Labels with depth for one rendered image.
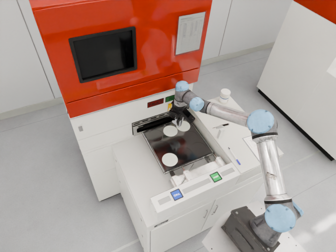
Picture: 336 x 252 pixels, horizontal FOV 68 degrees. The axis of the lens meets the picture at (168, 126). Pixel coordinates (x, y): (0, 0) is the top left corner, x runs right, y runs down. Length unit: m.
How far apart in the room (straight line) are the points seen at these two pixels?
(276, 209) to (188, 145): 0.75
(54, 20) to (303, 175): 2.67
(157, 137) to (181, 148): 0.18
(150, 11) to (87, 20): 0.28
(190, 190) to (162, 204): 0.18
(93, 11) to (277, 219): 1.14
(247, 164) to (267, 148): 0.44
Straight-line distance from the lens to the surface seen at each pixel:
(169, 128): 1.77
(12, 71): 3.08
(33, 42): 2.92
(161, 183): 1.62
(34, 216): 2.62
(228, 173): 1.57
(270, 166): 1.21
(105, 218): 2.44
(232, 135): 1.74
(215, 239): 1.53
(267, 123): 1.20
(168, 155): 1.64
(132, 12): 1.21
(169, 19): 1.30
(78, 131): 1.61
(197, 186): 1.48
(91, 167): 1.94
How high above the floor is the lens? 2.25
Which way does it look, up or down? 49 degrees down
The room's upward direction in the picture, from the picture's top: 5 degrees clockwise
